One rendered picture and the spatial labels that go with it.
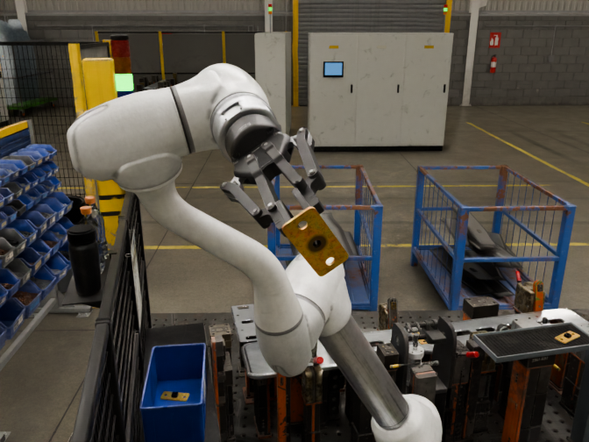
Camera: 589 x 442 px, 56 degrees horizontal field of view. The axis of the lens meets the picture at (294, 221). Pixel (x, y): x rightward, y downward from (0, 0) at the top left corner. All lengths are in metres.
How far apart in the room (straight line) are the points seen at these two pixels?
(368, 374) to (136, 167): 0.85
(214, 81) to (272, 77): 8.81
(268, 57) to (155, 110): 8.82
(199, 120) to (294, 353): 0.56
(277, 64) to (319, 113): 1.09
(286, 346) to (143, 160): 0.51
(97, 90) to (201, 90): 1.33
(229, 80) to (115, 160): 0.19
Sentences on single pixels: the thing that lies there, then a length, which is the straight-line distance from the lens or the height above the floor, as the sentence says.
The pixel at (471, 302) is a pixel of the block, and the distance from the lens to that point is 2.43.
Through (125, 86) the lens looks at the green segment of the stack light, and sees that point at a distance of 2.28.
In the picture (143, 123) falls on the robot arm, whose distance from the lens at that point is 0.79.
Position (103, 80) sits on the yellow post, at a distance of 2.11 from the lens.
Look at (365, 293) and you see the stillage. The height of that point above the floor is 0.16.
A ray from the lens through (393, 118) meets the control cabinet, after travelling 9.93.
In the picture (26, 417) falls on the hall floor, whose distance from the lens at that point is 3.67.
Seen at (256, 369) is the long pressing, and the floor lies 1.00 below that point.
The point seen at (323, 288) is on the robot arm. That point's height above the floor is 1.56.
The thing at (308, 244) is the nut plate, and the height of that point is 1.91.
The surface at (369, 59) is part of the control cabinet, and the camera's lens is 9.74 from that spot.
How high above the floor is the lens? 2.11
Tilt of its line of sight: 19 degrees down
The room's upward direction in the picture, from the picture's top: straight up
